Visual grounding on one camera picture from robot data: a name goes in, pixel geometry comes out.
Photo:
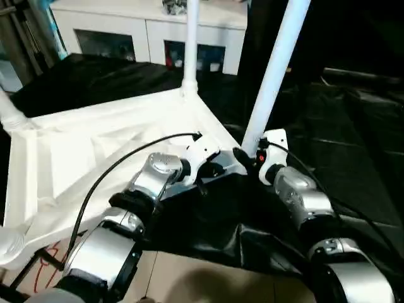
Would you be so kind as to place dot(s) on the white plastic table top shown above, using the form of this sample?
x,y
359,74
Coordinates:
x,y
110,132

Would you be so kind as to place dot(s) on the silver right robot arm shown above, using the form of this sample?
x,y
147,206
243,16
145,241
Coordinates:
x,y
303,192

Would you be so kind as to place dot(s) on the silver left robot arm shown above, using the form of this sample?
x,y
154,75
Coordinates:
x,y
151,176

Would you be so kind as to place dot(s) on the black plastic mat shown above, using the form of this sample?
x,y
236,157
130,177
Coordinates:
x,y
331,142

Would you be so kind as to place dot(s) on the white jar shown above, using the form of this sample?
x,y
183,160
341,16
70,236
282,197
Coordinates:
x,y
214,67
178,63

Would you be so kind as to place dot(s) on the red container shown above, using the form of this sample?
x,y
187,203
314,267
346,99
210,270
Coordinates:
x,y
170,58

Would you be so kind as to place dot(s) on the grey rounded robot part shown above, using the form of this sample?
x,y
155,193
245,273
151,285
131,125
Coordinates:
x,y
146,300

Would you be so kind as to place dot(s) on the black backdrop cloth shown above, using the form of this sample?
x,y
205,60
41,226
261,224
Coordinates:
x,y
347,31

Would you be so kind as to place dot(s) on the clear bag of dark parts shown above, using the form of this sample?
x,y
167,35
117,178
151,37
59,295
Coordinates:
x,y
175,6

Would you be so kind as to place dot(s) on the white sideboard cabinet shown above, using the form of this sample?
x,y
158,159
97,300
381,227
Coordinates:
x,y
126,22

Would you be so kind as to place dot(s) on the blue printed panel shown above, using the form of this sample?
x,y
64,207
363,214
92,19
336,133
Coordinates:
x,y
58,31

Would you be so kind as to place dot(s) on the grey tripod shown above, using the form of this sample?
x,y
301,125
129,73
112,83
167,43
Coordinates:
x,y
28,38

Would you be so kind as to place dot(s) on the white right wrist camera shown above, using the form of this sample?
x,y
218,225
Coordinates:
x,y
274,142

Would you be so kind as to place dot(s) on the black folding stand frame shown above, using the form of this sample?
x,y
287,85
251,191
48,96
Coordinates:
x,y
28,271

